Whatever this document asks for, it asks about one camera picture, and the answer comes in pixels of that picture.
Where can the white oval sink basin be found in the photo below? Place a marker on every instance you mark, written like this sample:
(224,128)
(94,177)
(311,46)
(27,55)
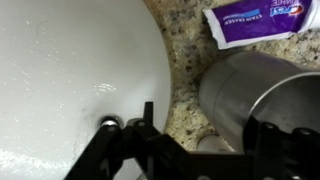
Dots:
(66,66)

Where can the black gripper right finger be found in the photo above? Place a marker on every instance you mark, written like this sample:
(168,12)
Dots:
(286,153)

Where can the chrome sink drain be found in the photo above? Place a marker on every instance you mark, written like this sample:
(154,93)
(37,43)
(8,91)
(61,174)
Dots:
(110,121)

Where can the purple toothpaste tube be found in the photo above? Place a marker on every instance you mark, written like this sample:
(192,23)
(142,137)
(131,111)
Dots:
(253,23)

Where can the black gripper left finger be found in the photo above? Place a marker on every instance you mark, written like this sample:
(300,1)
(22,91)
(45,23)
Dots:
(133,153)

